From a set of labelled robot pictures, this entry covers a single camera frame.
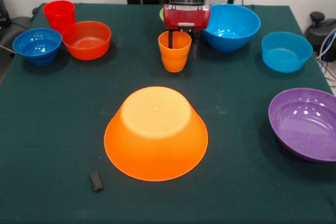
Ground dark green tablecloth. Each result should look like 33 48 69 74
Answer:
0 3 336 224

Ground large orange bowl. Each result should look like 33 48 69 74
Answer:
103 86 209 182

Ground small black rubber piece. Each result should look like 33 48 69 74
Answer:
89 171 104 193

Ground white and blue cables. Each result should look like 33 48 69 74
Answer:
316 28 336 83

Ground dark blue bowl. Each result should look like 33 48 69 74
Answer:
12 27 62 67

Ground small light blue bowl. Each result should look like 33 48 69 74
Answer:
261 31 313 73

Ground large light blue bowl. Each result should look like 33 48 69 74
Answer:
201 4 261 53

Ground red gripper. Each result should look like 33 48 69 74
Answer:
163 4 212 60

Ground orange cup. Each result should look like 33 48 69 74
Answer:
157 30 193 73

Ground red-orange bowl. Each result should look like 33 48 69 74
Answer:
61 20 112 61

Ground purple bowl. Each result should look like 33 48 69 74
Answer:
268 88 336 163

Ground red cup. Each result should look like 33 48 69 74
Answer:
43 0 76 35

